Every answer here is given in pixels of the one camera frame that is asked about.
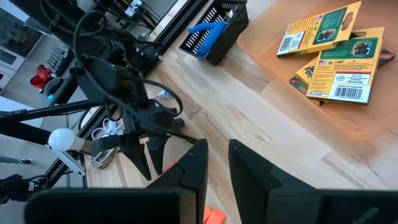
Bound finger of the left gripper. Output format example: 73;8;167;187
146;134;171;176
123;136;152;182

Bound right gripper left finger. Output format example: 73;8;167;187
146;139;209;224

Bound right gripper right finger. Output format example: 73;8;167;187
228;139;315;224

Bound orange rubber eraser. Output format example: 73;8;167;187
203;205;213;224
162;160;178;174
206;208;227;224

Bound blue-handled pliers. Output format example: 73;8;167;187
188;9;234;58

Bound yellow crayon box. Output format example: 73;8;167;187
306;26;386;105
288;46;396;106
276;1;363;58

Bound white bulb lamp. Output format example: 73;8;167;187
46;128;125;177

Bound black metal stand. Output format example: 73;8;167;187
0;100;105;146

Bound black slotted plastic basket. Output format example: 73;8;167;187
179;0;250;67

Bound orange translucent plastic bin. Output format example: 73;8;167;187
236;0;398;141

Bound red crumpled object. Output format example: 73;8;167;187
30;64;53;90

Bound white USB cable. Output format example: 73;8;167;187
88;89;172;162

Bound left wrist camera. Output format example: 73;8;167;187
76;57;139;105

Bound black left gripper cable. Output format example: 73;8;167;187
73;11;184;116

